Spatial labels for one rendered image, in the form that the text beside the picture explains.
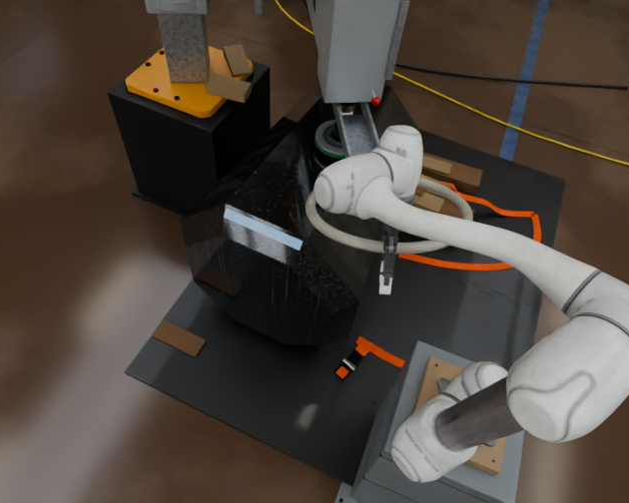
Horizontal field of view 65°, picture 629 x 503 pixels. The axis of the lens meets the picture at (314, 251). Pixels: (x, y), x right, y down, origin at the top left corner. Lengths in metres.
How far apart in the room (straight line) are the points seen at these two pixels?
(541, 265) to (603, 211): 2.76
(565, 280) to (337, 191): 0.45
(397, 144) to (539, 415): 0.61
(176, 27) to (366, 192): 1.67
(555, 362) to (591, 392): 0.06
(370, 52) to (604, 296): 1.16
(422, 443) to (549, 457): 1.43
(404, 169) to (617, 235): 2.65
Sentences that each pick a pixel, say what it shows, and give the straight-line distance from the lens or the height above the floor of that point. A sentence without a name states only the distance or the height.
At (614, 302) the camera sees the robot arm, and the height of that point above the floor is 1.65.
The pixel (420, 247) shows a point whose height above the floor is 1.33.
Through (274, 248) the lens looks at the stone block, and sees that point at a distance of 1.87.
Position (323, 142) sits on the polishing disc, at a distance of 2.11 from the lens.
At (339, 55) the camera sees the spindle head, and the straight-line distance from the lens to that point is 1.79.
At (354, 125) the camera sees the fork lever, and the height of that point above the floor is 1.12.
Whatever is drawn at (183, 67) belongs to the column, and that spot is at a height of 0.87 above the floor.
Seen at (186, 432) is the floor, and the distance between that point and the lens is 2.45.
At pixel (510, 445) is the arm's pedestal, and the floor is 0.80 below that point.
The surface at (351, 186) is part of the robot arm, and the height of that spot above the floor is 1.60.
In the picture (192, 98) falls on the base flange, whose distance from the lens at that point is 2.57.
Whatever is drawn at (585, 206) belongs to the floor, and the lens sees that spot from 3.71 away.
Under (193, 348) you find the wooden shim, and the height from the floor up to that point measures 0.03.
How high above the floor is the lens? 2.33
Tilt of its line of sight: 54 degrees down
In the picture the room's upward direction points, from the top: 7 degrees clockwise
